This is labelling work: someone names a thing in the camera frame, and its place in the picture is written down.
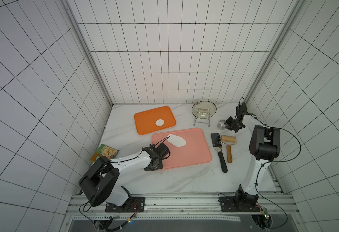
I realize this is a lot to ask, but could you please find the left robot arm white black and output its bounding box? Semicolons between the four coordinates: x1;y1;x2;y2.
79;142;170;210

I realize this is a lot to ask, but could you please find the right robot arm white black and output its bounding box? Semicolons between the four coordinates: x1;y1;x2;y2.
225;104;281;203

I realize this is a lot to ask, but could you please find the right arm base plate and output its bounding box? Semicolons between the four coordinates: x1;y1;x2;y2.
218;196;260;213

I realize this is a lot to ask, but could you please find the white dough on orange tray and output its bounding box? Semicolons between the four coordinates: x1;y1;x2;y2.
155;119;165;127

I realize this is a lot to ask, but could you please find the orange plastic tray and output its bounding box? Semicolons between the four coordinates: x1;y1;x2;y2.
134;106;176;135

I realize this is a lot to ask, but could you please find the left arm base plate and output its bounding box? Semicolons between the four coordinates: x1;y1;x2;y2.
105;197;145;213

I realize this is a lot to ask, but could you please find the metal spatula black handle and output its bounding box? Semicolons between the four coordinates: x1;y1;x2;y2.
211;133;228;173

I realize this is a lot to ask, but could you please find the left base black cable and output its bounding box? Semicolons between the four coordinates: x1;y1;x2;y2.
78;202;108;230

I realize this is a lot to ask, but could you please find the pink plastic tray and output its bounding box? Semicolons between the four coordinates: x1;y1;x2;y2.
152;128;212;170

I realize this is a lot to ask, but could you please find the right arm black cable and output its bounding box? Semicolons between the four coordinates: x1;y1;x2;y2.
253;127;302;230

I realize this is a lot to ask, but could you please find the green yellow packet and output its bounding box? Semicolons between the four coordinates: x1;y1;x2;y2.
90;144;119;162

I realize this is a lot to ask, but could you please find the wooden rolling pin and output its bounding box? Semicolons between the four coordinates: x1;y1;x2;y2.
220;135;237;163

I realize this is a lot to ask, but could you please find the white dough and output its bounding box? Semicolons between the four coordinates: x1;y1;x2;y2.
155;119;165;127
167;134;187;148

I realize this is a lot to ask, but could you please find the metal wire lid rack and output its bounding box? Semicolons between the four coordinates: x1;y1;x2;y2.
192;108;211;127

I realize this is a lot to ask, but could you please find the aluminium mounting rail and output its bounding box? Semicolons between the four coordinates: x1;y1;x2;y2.
66;193;299;221

